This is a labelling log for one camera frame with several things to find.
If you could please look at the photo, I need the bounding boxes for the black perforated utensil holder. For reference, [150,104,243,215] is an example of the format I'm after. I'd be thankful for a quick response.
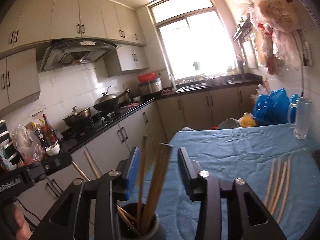
[118,203,166,240]

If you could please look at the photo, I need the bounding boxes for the kitchen window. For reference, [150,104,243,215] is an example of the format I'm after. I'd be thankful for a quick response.
[150,0,237,81]

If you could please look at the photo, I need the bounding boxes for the left hand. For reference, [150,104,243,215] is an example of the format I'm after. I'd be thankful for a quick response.
[13,204,32,240]

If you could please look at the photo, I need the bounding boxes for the clear plastic bag on counter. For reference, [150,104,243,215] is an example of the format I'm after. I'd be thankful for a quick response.
[10,125,45,165]

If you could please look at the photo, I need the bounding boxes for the white bowl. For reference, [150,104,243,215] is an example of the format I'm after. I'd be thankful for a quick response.
[46,142,60,157]

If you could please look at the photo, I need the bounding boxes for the dark sauce bottle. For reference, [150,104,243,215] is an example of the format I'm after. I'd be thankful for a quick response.
[42,114,57,145]

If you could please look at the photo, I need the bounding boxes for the black countertop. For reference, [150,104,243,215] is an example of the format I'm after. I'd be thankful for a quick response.
[60,73,262,153]

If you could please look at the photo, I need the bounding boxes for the blue towel table cover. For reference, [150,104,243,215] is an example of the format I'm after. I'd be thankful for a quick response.
[156,125,319,239]

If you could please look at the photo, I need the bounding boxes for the black smartphone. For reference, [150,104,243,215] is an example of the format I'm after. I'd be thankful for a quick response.
[312,150,320,166]

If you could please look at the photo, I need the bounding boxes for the yellow bag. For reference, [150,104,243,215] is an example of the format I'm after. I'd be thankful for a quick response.
[238,112,257,128]

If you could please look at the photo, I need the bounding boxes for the lower base cabinets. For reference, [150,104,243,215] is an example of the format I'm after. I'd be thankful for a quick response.
[15,83,261,230]

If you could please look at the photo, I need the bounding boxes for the clear glass mug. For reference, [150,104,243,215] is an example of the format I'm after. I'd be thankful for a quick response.
[287,97,312,140]

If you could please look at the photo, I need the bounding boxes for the black wok with lid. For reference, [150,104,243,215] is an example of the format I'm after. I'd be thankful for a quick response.
[93,86,131,113]

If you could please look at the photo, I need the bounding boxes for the range hood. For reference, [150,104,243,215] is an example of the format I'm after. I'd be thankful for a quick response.
[40,37,118,72]

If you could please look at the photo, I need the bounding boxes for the red basin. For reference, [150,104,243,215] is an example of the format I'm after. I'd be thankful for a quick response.
[137,72,157,83]

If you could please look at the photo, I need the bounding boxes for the hanging plastic bags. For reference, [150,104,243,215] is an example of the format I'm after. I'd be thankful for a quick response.
[250,0,301,75]

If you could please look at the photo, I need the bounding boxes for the upper wall cabinets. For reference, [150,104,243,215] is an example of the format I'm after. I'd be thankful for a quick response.
[1,0,149,115]

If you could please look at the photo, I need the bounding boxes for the black power cable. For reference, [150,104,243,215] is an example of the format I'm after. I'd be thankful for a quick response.
[295,28,307,99]

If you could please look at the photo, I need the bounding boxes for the wall dish rack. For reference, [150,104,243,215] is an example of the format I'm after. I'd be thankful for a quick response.
[232,18,253,41]

